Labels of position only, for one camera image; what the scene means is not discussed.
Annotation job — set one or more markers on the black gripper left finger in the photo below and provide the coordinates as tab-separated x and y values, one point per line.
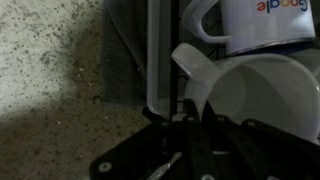
160	153

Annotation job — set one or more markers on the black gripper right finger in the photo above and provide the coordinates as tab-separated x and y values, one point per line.
266	156

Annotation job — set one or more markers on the plain white mug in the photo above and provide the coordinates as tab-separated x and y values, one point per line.
263	90

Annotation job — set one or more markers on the white Google enamel mug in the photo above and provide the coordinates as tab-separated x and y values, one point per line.
266	26

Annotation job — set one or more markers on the clear plastic drain tray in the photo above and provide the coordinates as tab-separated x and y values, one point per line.
156	66

